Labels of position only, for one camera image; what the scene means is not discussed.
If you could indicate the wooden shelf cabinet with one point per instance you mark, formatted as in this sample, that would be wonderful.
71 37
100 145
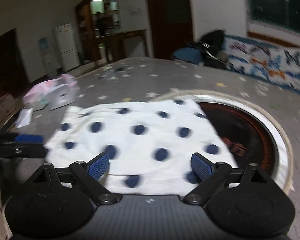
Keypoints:
102 12

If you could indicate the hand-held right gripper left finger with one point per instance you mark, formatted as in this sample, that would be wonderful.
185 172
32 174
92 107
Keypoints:
98 166

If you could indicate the dark window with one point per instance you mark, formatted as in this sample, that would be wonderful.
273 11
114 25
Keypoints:
280 2

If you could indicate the white refrigerator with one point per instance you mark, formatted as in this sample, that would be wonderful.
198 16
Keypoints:
66 45

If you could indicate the black bag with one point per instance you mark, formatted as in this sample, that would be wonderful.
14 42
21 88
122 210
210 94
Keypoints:
211 45

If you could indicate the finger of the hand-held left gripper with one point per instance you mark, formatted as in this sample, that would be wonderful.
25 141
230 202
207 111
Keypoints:
30 151
30 138

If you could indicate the round built-in cooktop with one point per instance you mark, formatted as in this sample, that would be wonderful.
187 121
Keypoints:
240 130

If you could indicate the pink and white box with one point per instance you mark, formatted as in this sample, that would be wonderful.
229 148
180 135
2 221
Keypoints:
57 93

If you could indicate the butterfly print cushion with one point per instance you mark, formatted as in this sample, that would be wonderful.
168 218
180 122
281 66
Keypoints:
270 62

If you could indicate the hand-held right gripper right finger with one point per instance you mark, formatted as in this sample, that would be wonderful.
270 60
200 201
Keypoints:
202 166

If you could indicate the white navy-dotted pants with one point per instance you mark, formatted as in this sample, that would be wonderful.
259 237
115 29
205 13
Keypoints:
145 142

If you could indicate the dark wooden side table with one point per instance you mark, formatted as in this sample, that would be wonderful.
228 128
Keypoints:
125 36

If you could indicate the white paper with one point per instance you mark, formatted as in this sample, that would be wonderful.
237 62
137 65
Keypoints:
23 117

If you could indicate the grey star-print tablecloth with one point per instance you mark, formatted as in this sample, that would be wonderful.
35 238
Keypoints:
140 80

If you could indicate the white water dispenser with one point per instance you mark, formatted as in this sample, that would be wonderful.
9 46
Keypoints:
47 55

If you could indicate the dark wooden door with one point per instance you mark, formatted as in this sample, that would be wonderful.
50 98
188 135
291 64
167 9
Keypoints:
170 17
5 57

